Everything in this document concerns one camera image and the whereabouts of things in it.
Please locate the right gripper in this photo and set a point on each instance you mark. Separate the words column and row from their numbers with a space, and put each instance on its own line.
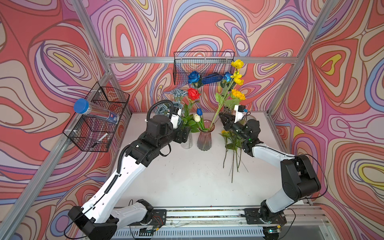
column 229, row 121

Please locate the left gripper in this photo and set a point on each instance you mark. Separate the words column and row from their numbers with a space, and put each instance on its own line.
column 181, row 134

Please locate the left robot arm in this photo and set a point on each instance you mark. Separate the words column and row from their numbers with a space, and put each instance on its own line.
column 97, row 218

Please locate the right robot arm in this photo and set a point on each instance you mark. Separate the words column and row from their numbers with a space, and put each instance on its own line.
column 299, row 179

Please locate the clear textured glass vase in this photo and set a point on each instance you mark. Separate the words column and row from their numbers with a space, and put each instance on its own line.
column 189, row 142

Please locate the pink ribbed glass vase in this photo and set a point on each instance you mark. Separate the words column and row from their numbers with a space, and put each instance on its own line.
column 204, row 142

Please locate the tall yellow flower sprig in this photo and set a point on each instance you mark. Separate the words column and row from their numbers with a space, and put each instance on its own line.
column 229, row 95

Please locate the clear tape roll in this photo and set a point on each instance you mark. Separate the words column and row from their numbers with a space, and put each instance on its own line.
column 250, row 117

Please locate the white tulip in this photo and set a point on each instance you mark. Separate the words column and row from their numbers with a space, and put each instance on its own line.
column 197, row 118

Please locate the blue tulip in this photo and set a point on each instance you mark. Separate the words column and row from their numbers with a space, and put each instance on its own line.
column 199, row 112

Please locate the red rose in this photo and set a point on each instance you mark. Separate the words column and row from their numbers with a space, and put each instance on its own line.
column 193, row 94

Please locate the blue object in basket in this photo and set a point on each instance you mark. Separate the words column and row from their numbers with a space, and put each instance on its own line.
column 212, row 78

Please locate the white marker pen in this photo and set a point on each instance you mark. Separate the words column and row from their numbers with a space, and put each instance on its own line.
column 99, row 140

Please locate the tube with blue cap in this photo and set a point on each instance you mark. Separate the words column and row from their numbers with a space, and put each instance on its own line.
column 84, row 107

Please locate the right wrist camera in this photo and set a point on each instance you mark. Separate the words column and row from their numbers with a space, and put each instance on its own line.
column 240, row 112

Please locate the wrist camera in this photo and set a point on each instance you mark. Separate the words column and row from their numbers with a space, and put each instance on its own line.
column 240, row 112
column 176, row 118

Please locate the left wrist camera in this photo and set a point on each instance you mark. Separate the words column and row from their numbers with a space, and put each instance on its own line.
column 176, row 118

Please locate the back wire basket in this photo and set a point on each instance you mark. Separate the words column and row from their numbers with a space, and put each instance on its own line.
column 204, row 62

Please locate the wire basket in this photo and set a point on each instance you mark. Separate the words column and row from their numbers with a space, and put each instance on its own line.
column 204, row 62
column 86, row 130

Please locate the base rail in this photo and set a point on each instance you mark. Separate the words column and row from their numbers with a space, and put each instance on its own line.
column 182, row 223

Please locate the left wire basket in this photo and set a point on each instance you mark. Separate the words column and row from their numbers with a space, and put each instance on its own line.
column 86, row 130

